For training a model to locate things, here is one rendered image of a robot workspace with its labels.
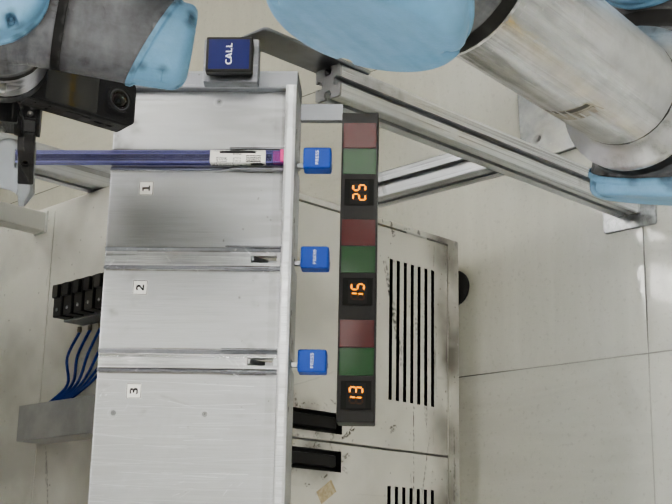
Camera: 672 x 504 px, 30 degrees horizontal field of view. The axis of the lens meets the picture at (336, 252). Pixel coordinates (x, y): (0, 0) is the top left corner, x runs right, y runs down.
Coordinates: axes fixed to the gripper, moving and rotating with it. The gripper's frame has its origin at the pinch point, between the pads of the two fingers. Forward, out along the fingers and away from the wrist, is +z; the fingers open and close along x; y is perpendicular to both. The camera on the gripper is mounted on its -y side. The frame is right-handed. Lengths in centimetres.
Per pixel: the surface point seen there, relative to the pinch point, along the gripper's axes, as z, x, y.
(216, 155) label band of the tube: 0.9, 0.0, -19.0
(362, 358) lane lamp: -0.8, 21.4, -35.0
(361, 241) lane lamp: -0.7, 8.8, -34.7
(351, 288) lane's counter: -0.5, 14.0, -33.8
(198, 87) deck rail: 1.8, -7.9, -16.7
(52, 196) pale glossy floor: 178, -47, 3
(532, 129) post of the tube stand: 55, -28, -76
